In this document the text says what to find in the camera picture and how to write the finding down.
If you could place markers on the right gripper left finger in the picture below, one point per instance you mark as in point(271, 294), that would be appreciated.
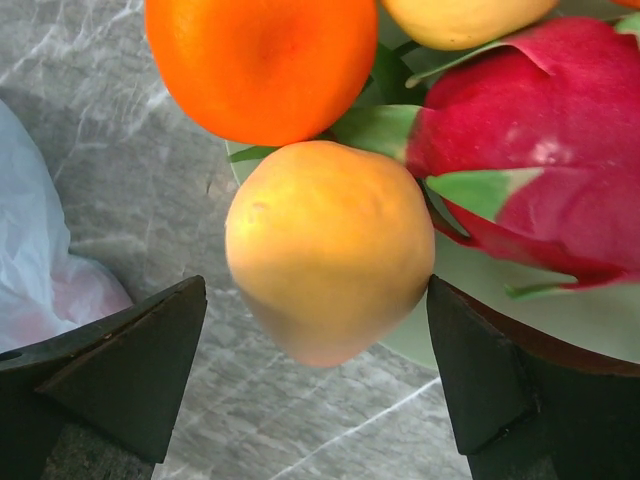
point(101, 401)

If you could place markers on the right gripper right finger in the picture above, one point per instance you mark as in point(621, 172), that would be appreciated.
point(526, 405)

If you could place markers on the light blue plastic bag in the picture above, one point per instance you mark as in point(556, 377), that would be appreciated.
point(45, 289)

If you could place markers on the yellow-orange fake peach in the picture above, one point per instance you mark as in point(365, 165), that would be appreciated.
point(330, 247)

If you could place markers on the red fake dragon fruit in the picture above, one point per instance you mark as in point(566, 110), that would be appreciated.
point(532, 144)

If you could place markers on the orange fake tangerine front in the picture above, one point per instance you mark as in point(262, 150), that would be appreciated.
point(266, 73)

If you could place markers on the orange fake tangerine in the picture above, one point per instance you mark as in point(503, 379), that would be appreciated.
point(266, 73)
point(632, 4)

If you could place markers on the yellow fake lemon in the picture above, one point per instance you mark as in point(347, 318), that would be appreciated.
point(462, 24)

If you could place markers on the orange fake tangerine back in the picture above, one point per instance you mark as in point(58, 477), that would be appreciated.
point(632, 4)

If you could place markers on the green leaf-shaped plate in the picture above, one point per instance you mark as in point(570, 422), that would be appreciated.
point(603, 319)

